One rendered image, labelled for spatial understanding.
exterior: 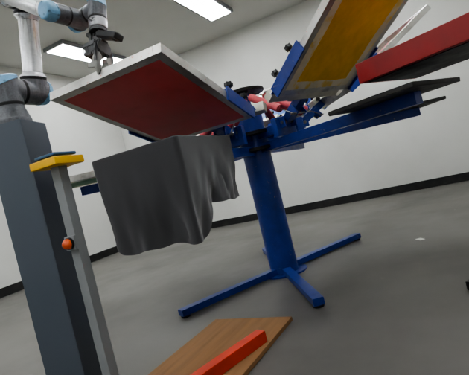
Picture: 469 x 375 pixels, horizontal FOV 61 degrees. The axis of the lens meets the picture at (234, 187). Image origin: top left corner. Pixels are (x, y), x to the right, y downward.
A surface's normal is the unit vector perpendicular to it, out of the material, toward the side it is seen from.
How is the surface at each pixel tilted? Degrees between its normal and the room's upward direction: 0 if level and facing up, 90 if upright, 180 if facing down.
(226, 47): 90
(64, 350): 90
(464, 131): 90
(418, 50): 90
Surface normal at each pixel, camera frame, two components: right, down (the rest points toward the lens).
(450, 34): -0.80, 0.21
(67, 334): -0.14, 0.05
